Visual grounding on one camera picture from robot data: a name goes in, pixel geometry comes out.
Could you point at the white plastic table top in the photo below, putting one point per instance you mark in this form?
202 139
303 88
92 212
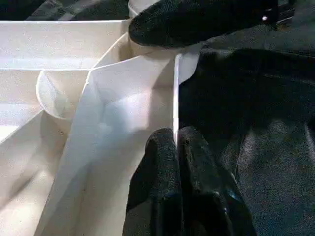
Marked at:
49 49

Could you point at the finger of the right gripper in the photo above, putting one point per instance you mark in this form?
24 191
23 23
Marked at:
192 22

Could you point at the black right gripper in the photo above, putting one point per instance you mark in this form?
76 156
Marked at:
280 9

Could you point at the white plastic table leg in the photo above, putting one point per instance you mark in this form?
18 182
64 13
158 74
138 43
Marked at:
135 8

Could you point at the black mat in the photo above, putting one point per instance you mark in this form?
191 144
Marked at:
258 110

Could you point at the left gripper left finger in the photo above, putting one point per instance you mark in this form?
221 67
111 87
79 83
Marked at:
157 189

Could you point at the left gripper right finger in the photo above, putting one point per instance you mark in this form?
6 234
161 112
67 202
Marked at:
211 196

